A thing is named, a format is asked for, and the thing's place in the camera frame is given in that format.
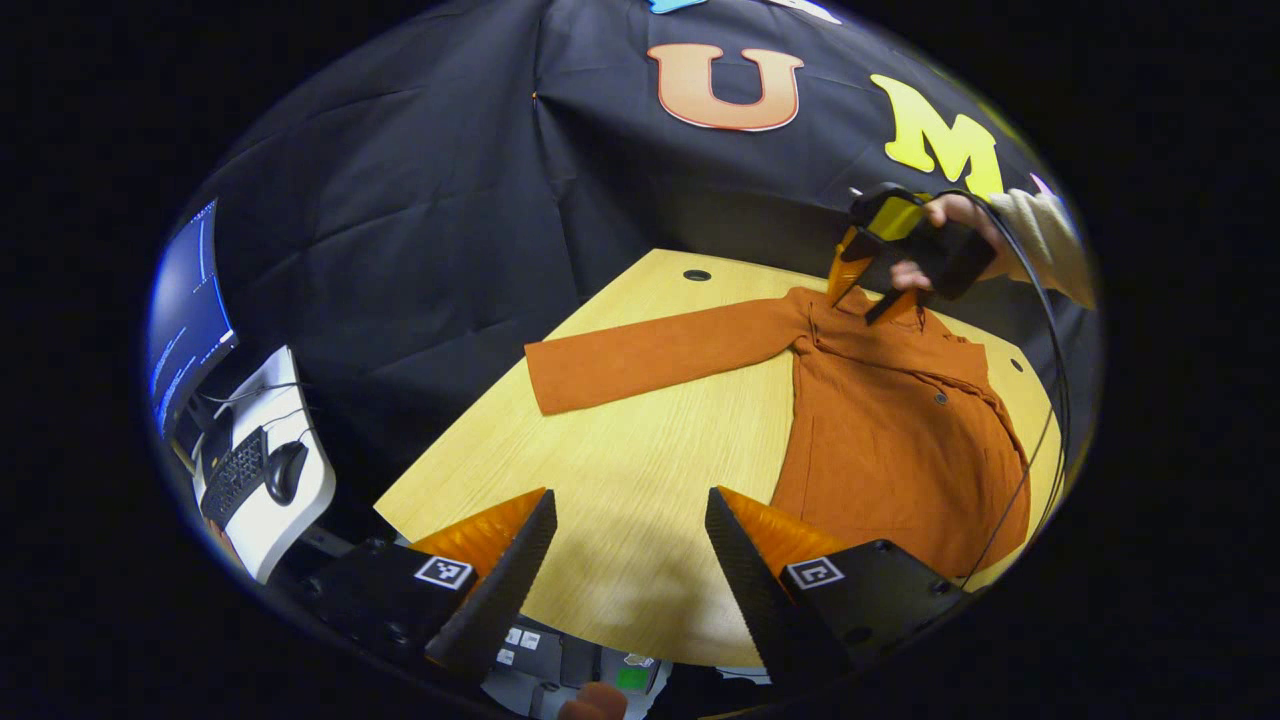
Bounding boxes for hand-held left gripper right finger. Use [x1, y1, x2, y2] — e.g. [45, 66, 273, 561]
[704, 485, 971, 691]

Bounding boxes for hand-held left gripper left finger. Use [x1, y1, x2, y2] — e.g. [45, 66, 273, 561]
[300, 487, 559, 686]

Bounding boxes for orange button-up shirt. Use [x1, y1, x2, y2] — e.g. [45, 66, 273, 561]
[524, 285, 1033, 581]

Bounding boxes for grey box with white stickers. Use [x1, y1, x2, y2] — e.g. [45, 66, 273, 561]
[483, 622, 601, 693]

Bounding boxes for white side desk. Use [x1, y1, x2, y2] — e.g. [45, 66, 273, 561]
[190, 345, 338, 584]

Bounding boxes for black computer mouse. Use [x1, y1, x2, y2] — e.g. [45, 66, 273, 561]
[263, 440, 310, 506]

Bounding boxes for black computer keyboard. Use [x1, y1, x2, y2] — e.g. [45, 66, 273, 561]
[198, 425, 271, 529]

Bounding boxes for black backdrop cloth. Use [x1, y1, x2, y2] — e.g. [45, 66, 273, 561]
[175, 0, 1101, 521]

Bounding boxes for computer monitor with blue screen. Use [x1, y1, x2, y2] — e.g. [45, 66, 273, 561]
[145, 197, 241, 441]

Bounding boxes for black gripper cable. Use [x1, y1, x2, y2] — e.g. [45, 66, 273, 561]
[880, 183, 1073, 589]

